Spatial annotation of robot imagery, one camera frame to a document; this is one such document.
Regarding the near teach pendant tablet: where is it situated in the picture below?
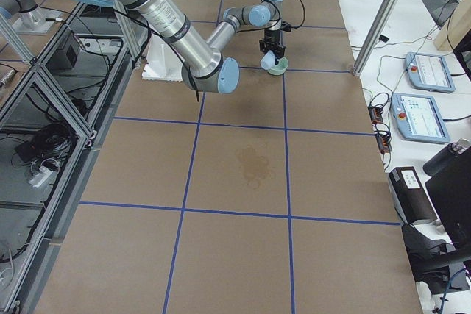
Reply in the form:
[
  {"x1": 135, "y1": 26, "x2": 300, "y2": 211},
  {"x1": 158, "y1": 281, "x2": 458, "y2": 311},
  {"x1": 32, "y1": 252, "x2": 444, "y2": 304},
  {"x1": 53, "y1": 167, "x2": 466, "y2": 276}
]
[{"x1": 391, "y1": 93, "x2": 450, "y2": 144}]

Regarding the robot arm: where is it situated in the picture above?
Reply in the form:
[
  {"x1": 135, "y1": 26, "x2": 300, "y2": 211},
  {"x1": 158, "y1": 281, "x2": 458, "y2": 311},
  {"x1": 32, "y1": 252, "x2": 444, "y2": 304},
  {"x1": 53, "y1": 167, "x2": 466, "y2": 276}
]
[{"x1": 77, "y1": 0, "x2": 285, "y2": 94}]

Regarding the mint green ceramic bowl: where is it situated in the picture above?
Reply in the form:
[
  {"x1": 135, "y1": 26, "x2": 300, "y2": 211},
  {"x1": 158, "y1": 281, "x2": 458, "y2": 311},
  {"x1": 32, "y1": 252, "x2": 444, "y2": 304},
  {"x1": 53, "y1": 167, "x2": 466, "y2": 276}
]
[{"x1": 268, "y1": 57, "x2": 289, "y2": 76}]

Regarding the black water bottle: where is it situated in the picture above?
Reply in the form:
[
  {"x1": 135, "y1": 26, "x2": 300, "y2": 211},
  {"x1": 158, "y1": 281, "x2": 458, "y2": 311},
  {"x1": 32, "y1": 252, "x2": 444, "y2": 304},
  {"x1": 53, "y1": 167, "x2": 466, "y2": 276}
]
[{"x1": 422, "y1": 138, "x2": 470, "y2": 176}]

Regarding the small black square device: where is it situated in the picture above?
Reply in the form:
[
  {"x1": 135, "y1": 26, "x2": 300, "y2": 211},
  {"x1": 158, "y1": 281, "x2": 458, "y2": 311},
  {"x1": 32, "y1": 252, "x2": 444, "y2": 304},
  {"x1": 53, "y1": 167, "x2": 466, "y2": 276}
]
[{"x1": 379, "y1": 35, "x2": 389, "y2": 43}]

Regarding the teach pendant tablet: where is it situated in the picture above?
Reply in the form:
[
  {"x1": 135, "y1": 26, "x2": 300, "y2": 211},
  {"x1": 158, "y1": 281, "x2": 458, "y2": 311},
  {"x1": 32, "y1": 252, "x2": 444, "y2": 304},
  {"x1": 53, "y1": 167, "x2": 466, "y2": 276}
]
[
  {"x1": 405, "y1": 52, "x2": 456, "y2": 93},
  {"x1": 391, "y1": 93, "x2": 450, "y2": 144}
]

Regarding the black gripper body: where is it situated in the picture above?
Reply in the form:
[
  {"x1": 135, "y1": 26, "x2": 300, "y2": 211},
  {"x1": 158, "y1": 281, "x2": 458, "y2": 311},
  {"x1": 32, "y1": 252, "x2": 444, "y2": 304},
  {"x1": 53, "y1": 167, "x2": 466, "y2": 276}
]
[{"x1": 263, "y1": 29, "x2": 282, "y2": 51}]

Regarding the black computer monitor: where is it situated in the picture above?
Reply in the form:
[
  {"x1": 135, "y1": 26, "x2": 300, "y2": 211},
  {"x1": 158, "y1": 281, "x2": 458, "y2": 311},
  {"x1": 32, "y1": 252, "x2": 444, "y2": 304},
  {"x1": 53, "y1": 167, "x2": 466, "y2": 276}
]
[{"x1": 425, "y1": 149, "x2": 471, "y2": 247}]

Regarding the orange black hub device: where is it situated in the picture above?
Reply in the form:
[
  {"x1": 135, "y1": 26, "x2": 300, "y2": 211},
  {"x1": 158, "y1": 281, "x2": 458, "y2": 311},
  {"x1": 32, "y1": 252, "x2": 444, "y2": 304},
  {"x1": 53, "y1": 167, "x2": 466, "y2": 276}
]
[{"x1": 367, "y1": 104, "x2": 392, "y2": 155}]

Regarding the light blue plastic cup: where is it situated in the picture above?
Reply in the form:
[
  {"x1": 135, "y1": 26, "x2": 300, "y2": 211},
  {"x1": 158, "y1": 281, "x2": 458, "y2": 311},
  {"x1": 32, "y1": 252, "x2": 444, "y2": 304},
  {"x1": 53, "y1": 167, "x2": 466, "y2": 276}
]
[{"x1": 260, "y1": 51, "x2": 276, "y2": 71}]

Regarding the aluminium frame post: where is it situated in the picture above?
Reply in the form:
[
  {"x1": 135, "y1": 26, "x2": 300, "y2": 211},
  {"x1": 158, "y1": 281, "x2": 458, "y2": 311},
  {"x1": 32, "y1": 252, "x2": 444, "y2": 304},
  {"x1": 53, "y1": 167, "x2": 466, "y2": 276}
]
[{"x1": 352, "y1": 0, "x2": 398, "y2": 76}]

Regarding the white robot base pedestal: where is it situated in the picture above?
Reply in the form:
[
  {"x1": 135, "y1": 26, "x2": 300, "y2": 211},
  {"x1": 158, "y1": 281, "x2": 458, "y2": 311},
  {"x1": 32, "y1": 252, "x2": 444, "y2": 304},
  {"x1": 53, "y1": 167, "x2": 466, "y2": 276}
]
[{"x1": 142, "y1": 35, "x2": 182, "y2": 82}]

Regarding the black box with label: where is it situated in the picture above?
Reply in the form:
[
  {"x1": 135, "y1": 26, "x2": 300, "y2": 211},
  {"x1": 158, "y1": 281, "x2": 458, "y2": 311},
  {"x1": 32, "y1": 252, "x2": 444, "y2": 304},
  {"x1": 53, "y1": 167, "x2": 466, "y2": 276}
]
[{"x1": 388, "y1": 167, "x2": 437, "y2": 225}]

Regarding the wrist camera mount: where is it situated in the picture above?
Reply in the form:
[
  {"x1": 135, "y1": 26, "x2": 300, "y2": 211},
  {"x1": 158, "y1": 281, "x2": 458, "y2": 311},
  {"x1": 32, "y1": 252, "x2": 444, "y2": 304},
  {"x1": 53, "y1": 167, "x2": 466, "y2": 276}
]
[{"x1": 280, "y1": 21, "x2": 292, "y2": 32}]

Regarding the far teach pendant tablet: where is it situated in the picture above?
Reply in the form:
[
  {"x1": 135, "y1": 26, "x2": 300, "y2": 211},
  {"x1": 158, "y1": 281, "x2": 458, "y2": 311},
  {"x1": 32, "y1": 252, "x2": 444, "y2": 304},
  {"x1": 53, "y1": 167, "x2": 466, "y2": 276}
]
[{"x1": 405, "y1": 52, "x2": 456, "y2": 93}]

